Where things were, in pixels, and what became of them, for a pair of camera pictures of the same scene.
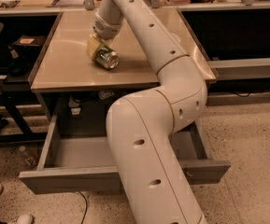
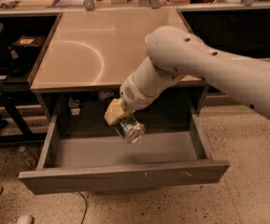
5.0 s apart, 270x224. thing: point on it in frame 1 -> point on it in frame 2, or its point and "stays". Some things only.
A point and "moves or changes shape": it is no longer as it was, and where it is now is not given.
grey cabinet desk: (78, 93) stays
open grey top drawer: (75, 153) stays
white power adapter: (76, 109) stays
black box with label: (28, 42) stays
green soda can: (106, 57) moves or changes shape
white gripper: (107, 30) -> (132, 92)
